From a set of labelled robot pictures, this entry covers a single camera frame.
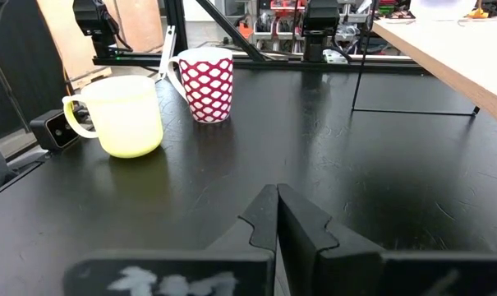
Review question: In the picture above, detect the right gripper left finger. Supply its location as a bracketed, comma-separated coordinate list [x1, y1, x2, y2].
[62, 183, 278, 296]

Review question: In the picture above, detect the black partition panel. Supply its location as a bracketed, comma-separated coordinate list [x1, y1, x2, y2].
[0, 0, 68, 141]

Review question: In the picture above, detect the small white bracket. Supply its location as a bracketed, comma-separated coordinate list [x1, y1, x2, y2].
[322, 48, 350, 65]

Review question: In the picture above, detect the black aluminium table frame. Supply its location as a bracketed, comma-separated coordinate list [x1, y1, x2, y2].
[92, 0, 421, 75]

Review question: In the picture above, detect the wooden shelf with black legs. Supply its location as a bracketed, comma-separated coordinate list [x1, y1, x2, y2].
[352, 16, 497, 131]

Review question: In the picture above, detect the yellow plastic mug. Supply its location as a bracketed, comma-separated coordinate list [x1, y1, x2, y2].
[62, 75, 165, 160]

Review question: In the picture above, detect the brown board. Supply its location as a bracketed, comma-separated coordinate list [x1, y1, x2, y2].
[36, 0, 165, 90]

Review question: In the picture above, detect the small yellow orange object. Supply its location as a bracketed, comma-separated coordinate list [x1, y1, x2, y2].
[467, 7, 490, 20]

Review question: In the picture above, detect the black device with cables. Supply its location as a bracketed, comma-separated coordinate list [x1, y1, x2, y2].
[72, 0, 134, 59]

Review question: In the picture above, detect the red white patterned mug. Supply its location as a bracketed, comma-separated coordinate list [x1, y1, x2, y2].
[167, 46, 235, 124]

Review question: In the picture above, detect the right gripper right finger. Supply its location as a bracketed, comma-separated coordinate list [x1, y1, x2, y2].
[278, 183, 497, 296]

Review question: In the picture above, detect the storage bins rack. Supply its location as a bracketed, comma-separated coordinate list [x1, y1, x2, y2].
[214, 0, 413, 54]

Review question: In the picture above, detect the black table-level camera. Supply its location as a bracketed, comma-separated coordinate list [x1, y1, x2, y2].
[29, 108, 81, 152]

